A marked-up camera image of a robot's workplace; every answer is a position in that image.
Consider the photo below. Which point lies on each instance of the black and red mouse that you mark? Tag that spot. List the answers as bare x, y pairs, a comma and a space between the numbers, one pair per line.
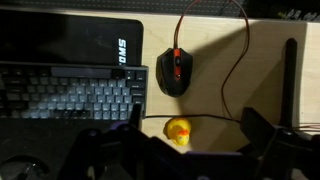
166, 76

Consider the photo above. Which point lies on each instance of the large black desk mat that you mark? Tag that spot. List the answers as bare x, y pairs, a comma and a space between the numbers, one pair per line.
66, 40

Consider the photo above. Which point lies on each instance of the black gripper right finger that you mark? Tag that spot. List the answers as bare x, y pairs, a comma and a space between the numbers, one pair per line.
290, 150

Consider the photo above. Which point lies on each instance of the black monitor stand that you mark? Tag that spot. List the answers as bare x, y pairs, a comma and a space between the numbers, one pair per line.
290, 83

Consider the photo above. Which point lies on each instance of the yellow rubber duck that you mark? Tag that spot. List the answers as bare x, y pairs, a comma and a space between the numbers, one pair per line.
176, 130

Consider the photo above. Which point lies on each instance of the dark grey mechanical keyboard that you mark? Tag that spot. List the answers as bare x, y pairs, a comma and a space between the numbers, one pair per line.
83, 93

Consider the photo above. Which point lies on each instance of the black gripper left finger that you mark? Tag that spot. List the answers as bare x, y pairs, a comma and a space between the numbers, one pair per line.
106, 150

